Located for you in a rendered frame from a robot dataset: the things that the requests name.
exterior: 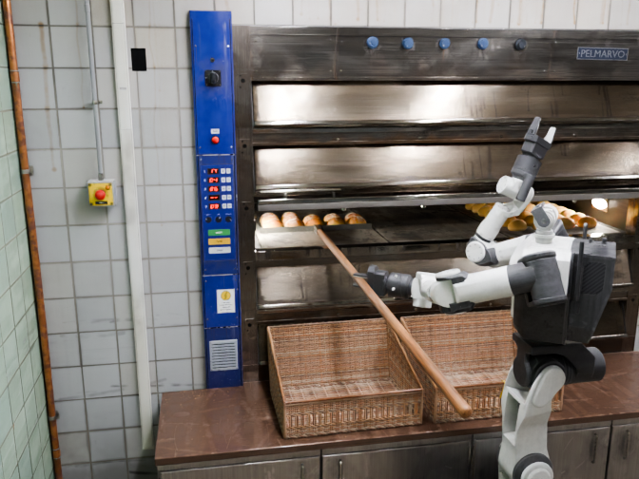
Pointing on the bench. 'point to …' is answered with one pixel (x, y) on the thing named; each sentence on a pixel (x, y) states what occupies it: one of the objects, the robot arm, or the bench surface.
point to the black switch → (213, 78)
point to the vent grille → (223, 354)
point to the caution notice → (225, 300)
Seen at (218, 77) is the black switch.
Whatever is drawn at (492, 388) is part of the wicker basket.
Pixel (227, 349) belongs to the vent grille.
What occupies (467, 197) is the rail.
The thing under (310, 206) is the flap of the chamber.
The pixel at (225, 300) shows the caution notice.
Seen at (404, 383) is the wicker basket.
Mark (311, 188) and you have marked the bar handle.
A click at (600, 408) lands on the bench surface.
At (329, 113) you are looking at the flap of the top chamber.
